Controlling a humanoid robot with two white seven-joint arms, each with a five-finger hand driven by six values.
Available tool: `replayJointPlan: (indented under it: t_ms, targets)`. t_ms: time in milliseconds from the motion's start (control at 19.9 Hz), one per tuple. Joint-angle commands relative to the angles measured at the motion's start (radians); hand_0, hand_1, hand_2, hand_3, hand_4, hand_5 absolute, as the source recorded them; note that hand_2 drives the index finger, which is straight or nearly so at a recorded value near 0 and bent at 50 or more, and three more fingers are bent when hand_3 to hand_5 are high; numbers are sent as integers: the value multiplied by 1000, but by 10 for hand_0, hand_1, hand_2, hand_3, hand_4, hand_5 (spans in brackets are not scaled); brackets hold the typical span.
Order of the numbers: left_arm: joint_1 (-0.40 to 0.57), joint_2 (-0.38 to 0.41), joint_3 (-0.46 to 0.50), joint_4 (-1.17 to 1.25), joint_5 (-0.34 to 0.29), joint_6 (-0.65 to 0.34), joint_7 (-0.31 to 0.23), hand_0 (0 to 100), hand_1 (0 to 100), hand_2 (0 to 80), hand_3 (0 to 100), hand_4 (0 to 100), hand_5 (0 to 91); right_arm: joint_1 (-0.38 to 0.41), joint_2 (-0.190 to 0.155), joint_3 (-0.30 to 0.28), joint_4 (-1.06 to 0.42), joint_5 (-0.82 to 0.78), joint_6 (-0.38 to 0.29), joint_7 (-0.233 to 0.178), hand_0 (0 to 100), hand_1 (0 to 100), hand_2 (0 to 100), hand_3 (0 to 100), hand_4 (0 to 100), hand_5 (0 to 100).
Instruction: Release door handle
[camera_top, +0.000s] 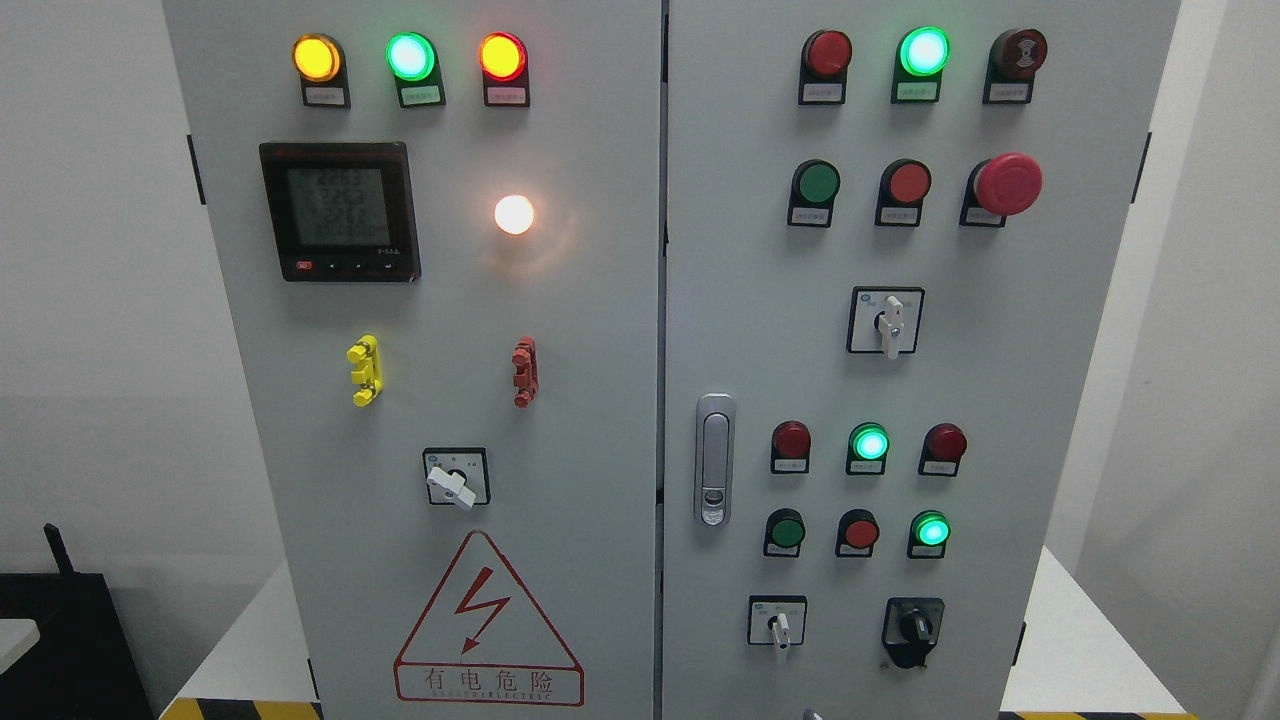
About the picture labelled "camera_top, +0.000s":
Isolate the silver door handle latch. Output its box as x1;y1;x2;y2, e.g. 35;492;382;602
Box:
694;393;736;527

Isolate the grey left cabinet door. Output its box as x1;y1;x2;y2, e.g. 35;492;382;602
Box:
163;1;663;719

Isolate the grey cabinet door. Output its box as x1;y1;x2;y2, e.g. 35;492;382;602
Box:
660;1;1179;719
163;1;663;719

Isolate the grey right cabinet door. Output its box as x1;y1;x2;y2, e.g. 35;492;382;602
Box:
660;1;1179;719

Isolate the red terminal connector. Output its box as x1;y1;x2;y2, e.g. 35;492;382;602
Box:
511;336;540;409

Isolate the dark red indicator middle left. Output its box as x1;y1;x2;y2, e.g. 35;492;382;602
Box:
771;420;812;474

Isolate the white lit indicator light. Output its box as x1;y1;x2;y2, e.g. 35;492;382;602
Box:
493;193;536;236

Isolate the green lit indicator middle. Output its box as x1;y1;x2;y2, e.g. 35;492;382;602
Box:
845;421;890;477

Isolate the green push button upper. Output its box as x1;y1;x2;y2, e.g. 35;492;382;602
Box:
787;159;841;228

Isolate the yellow terminal connector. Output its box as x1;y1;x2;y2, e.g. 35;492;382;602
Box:
346;334;383;407

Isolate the red push button lower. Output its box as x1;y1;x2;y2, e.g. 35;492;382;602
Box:
835;509;881;559

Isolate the red push button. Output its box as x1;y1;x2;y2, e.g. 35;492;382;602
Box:
835;509;881;559
876;158;932;228

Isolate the dark red indicator middle right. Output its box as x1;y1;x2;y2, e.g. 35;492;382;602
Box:
918;423;968;478

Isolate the red push button upper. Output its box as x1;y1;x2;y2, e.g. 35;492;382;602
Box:
876;158;932;228

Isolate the red electric hazard warning sticker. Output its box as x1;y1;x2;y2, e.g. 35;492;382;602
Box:
393;530;585;707

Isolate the red lit indicator light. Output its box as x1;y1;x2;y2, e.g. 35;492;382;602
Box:
477;32;530;108

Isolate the black digital power meter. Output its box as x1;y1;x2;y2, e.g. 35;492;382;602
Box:
259;141;421;283

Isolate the green lit push button lower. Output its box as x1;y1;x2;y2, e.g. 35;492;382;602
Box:
908;510;951;559

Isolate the dark red indicator light top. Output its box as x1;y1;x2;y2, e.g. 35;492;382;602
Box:
797;28;852;106

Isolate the green indicator light top left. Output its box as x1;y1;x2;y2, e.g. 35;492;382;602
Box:
385;32;445;108

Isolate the red emergency stop button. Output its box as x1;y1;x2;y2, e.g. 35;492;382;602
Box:
959;152;1044;228

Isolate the large green indicator light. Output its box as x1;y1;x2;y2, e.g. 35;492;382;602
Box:
891;26;951;104

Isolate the yellow indicator light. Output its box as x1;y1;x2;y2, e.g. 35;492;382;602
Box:
292;33;349;108

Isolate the dark red buzzer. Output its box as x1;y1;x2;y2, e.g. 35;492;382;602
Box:
983;28;1048;105

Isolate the yellow black hazard tape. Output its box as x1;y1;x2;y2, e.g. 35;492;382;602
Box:
160;697;324;720

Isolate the black box with antenna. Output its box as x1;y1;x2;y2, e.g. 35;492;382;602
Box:
1;523;155;719

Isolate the white rotary switch left door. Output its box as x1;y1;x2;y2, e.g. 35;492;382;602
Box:
422;447;492;510

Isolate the white rotary switch upper right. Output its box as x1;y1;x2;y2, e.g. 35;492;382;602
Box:
846;286;925;359

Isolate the white rotary switch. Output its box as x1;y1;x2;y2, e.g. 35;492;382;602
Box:
846;286;925;359
748;594;808;665

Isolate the white rotary switch lower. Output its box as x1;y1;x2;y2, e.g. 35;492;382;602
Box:
748;594;808;665

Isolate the black rotary selector switch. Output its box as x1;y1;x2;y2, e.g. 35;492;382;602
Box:
881;597;945;669

